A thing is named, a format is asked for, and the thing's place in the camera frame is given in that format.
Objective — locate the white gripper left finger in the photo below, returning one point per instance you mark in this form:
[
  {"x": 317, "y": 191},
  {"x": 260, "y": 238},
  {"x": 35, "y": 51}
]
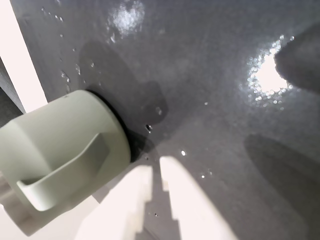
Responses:
[{"x": 125, "y": 205}]

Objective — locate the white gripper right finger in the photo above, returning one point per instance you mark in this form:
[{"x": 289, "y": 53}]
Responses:
[{"x": 185, "y": 197}]

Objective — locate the pale green steel-lined mug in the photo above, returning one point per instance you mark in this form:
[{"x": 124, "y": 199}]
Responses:
[{"x": 62, "y": 140}]

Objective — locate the glossy black table mat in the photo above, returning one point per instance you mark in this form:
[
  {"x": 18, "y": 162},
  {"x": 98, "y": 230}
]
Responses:
[{"x": 200, "y": 75}]

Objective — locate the white base board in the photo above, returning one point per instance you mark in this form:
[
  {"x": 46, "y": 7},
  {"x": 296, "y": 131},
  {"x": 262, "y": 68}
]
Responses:
[{"x": 17, "y": 50}]

